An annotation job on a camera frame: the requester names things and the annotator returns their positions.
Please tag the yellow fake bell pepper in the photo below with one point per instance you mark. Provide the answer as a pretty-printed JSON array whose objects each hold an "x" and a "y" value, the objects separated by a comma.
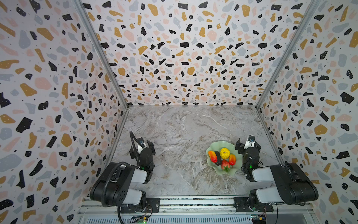
[{"x": 224, "y": 153}]

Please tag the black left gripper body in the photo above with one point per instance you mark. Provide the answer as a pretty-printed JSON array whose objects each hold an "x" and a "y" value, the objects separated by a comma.
[{"x": 149, "y": 149}]

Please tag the aluminium corner post right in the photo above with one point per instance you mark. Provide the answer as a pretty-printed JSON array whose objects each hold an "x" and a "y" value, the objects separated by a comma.
[{"x": 291, "y": 46}]

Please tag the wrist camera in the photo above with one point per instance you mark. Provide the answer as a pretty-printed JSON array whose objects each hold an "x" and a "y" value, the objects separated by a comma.
[
  {"x": 250, "y": 141},
  {"x": 141, "y": 143}
]

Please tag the aluminium corner post left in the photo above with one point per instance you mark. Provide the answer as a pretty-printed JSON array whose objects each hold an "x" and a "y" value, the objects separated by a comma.
[{"x": 97, "y": 45}]

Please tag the red fake strawberry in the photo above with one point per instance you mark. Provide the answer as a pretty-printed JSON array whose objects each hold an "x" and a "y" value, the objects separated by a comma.
[{"x": 225, "y": 166}]

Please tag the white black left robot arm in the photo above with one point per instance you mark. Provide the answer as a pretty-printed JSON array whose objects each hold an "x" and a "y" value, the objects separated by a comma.
[{"x": 113, "y": 186}]

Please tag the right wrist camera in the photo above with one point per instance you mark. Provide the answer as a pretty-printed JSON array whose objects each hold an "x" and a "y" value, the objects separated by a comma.
[{"x": 250, "y": 141}]

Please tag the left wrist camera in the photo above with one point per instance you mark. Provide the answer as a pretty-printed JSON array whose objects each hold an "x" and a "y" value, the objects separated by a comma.
[{"x": 141, "y": 143}]

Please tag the light green wavy fruit bowl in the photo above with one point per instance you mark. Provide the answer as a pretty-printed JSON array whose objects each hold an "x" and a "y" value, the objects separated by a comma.
[{"x": 217, "y": 146}]

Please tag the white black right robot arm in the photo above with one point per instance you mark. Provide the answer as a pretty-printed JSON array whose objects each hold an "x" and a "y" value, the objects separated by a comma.
[{"x": 290, "y": 184}]

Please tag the dark fake avocado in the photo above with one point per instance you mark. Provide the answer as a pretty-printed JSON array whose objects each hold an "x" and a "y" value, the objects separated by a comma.
[{"x": 219, "y": 159}]

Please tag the aluminium corner post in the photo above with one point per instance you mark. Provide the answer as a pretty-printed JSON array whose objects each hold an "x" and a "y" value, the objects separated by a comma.
[
  {"x": 291, "y": 46},
  {"x": 97, "y": 45}
]

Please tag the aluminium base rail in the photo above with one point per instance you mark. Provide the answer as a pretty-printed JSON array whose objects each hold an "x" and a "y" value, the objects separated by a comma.
[{"x": 196, "y": 210}]

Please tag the red yellow fake mango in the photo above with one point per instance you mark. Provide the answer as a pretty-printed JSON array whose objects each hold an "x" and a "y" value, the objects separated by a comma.
[
  {"x": 232, "y": 160},
  {"x": 213, "y": 157}
]

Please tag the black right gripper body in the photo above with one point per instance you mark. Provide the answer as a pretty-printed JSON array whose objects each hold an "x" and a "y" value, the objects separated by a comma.
[{"x": 240, "y": 145}]

